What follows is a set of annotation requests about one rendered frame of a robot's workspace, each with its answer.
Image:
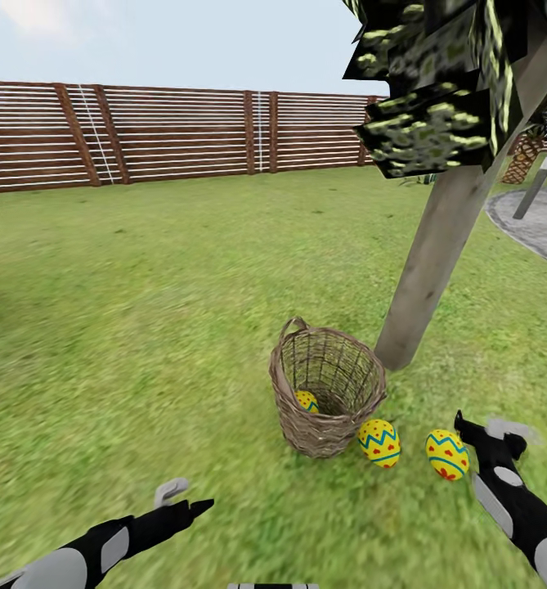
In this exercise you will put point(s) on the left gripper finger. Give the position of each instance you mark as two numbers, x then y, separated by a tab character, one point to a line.
197	508

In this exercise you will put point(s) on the easter egg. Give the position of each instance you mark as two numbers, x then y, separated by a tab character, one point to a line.
310	400
448	454
379	441

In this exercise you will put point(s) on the wicker basket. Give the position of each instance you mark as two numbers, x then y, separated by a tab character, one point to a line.
323	435

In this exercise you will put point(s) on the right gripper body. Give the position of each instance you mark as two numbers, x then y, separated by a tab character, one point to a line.
476	436

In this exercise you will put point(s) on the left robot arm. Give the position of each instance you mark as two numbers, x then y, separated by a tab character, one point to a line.
84	562

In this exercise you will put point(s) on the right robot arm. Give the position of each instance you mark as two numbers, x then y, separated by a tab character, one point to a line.
499	487

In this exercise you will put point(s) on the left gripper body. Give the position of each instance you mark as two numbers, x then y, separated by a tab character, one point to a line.
166	521

